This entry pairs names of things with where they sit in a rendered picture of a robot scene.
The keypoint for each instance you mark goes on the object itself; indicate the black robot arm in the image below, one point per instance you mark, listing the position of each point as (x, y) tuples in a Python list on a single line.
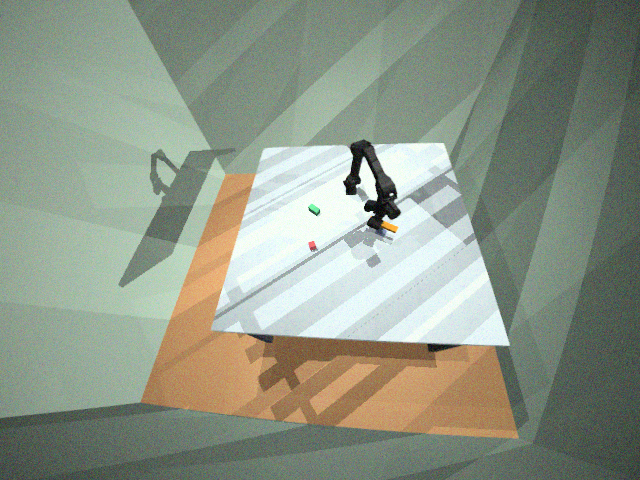
[(384, 184)]

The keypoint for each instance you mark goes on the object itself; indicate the orange bar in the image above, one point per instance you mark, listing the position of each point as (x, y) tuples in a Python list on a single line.
[(389, 227)]

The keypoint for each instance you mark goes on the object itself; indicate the green block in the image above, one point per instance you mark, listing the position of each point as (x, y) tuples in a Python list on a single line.
[(315, 210)]

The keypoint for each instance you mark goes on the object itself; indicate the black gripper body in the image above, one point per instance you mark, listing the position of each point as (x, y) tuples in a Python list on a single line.
[(377, 221)]

